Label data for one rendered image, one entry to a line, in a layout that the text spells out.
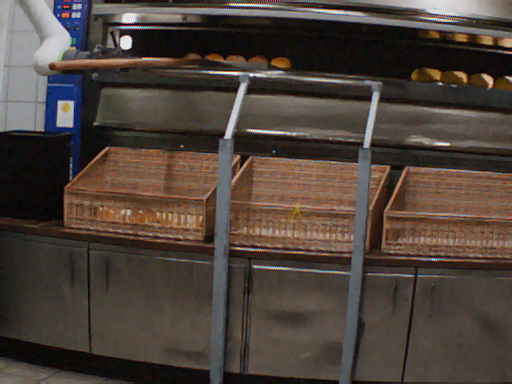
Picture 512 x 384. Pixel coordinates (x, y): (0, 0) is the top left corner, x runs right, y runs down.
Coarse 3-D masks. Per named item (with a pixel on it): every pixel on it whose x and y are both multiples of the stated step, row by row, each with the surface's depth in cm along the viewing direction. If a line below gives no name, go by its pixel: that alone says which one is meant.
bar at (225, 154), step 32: (224, 160) 444; (224, 192) 445; (224, 224) 445; (224, 256) 446; (352, 256) 435; (224, 288) 447; (352, 288) 435; (224, 320) 450; (352, 320) 436; (352, 352) 437
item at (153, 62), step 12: (72, 60) 397; (84, 60) 408; (96, 60) 418; (108, 60) 430; (120, 60) 442; (132, 60) 455; (144, 60) 469; (156, 60) 483; (168, 60) 499; (180, 60) 515; (192, 60) 532
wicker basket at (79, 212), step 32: (96, 160) 503; (128, 160) 513; (160, 160) 510; (192, 160) 507; (64, 192) 473; (96, 192) 470; (128, 192) 467; (160, 192) 508; (192, 192) 505; (64, 224) 474; (96, 224) 470; (128, 224) 467; (160, 224) 464; (192, 224) 461
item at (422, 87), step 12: (252, 72) 501; (264, 72) 500; (276, 72) 499; (288, 72) 498; (300, 72) 497; (384, 84) 488; (396, 84) 487; (408, 84) 486; (420, 84) 484; (432, 84) 483; (444, 84) 482; (468, 96) 479; (480, 96) 478; (492, 96) 476; (504, 96) 475
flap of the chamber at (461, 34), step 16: (112, 16) 505; (128, 16) 504; (144, 16) 502; (160, 16) 500; (176, 16) 498; (192, 16) 496; (208, 16) 493; (224, 16) 491; (240, 16) 488; (256, 16) 485; (272, 16) 483; (288, 16) 481; (304, 16) 479; (320, 16) 478; (336, 16) 476; (352, 16) 475; (368, 32) 492; (384, 32) 488; (400, 32) 483; (416, 32) 478; (432, 32) 473; (448, 32) 467; (464, 32) 463; (480, 32) 461; (496, 32) 460
